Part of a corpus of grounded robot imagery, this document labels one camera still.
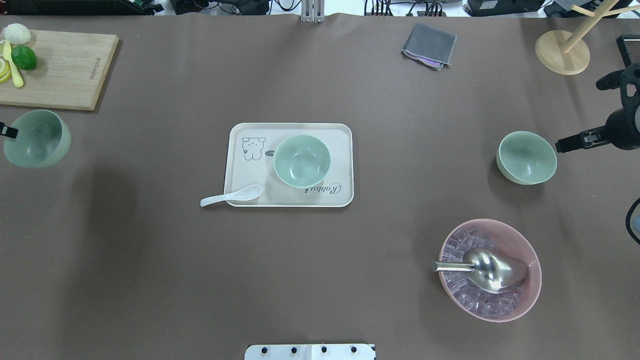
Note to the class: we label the beige rabbit tray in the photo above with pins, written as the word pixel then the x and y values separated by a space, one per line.
pixel 249 161

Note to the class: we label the pink bowl with ice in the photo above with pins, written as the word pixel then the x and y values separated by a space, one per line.
pixel 495 235

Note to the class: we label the wooden cup tree stand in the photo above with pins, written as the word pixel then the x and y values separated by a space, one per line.
pixel 564 52

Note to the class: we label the wooden cutting board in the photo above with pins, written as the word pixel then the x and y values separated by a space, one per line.
pixel 71 70

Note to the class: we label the green lime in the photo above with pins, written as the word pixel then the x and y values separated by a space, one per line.
pixel 24 58

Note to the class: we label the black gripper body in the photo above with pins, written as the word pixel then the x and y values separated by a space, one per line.
pixel 624 129

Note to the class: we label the white garlic bulb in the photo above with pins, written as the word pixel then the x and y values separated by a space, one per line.
pixel 17 33

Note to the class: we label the green bowl on tray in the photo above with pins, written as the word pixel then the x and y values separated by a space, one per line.
pixel 302 161

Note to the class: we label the lemon slices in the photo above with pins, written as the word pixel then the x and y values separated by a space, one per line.
pixel 5 70

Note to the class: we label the grey folded cloth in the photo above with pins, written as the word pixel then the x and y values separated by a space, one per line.
pixel 430 46

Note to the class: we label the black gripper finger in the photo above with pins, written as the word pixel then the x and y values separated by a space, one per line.
pixel 584 140
pixel 8 131

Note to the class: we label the white ceramic spoon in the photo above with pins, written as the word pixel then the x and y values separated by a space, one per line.
pixel 247 193

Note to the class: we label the metal ice scoop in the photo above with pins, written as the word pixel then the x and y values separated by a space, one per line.
pixel 490 270

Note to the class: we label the green bowl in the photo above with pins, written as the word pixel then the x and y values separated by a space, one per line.
pixel 526 158
pixel 42 140
pixel 302 161

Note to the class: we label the aluminium frame post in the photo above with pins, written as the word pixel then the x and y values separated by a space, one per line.
pixel 312 11

